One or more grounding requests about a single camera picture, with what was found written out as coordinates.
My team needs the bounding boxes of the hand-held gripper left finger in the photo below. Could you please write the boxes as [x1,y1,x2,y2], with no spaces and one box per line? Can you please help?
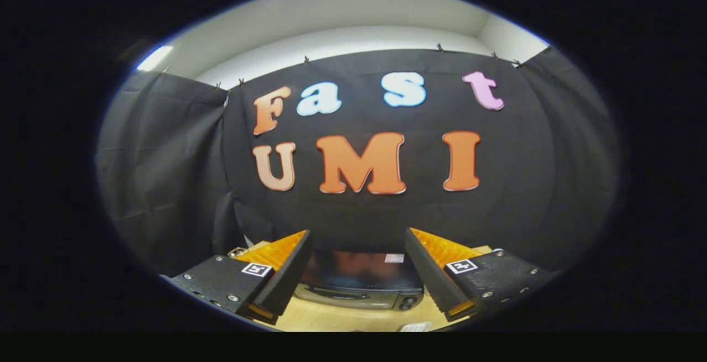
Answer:
[160,230,311,327]

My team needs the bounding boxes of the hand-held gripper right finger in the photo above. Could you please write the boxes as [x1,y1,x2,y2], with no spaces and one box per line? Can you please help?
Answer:
[406,228,556,323]

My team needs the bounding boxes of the black toaster oven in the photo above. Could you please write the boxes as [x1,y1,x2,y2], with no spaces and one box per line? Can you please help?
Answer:
[293,250,425,312]

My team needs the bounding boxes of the row of cloth clips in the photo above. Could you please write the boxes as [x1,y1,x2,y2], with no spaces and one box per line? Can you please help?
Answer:
[160,43,553,89]

